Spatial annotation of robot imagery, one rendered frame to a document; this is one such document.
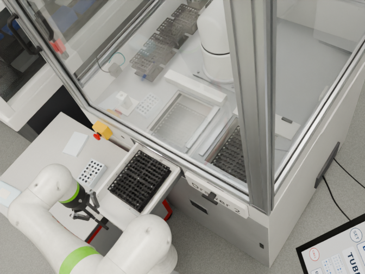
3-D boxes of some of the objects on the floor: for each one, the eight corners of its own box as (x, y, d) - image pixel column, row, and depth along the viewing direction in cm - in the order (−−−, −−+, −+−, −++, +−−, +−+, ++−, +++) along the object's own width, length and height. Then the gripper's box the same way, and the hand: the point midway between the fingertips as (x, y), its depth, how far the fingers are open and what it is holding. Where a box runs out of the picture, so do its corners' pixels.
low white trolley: (121, 295, 228) (63, 267, 164) (54, 238, 255) (-19, 195, 191) (178, 215, 246) (145, 162, 182) (109, 170, 273) (61, 111, 209)
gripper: (79, 177, 141) (103, 200, 161) (55, 206, 137) (82, 226, 157) (93, 187, 137) (115, 210, 157) (68, 217, 133) (95, 236, 153)
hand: (95, 215), depth 154 cm, fingers closed, pressing on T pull
